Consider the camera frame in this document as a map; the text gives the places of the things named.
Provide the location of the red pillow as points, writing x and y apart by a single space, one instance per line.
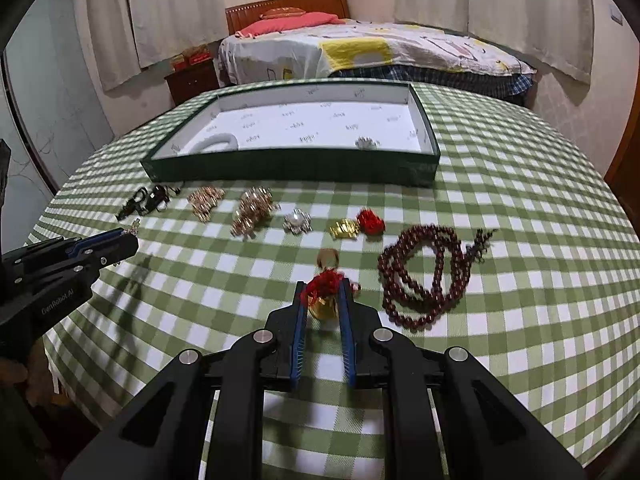
295 24

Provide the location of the large gold pearl brooch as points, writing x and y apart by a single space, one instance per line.
252 210

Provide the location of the patterned orange pillow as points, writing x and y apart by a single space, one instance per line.
282 12

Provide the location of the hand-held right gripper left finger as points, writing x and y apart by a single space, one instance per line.
300 340

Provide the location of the green checkered tablecloth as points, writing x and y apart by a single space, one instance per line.
500 260

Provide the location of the red gift boxes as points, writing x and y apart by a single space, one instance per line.
192 57

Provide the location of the small gold crystal brooch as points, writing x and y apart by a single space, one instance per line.
204 202

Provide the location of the white jade bangle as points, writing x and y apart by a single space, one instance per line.
210 141

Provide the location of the gold charm with red knot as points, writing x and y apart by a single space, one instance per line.
370 221
322 287

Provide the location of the dark wooden nightstand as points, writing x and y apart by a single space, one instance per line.
192 85

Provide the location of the frosted glass sliding door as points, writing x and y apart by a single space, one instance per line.
60 85

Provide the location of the silver pearl flower brooch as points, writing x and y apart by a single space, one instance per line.
297 221

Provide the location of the brown wooden door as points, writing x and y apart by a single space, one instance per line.
625 160

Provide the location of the blue plaid bed sheet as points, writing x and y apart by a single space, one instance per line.
450 82

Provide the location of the bed with patterned cover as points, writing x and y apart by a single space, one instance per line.
400 45

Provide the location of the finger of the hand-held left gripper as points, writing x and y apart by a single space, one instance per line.
95 244
117 251

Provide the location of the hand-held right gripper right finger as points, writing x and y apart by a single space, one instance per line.
348 345

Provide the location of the wooden bed headboard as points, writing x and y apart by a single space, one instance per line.
240 17

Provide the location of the cream window curtain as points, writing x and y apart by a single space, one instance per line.
165 10
525 10

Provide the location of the green shallow tray box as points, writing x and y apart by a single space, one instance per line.
300 166

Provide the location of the long rhinestone brooch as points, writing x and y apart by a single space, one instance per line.
132 229

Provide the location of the white wall switch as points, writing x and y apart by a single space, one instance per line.
616 12

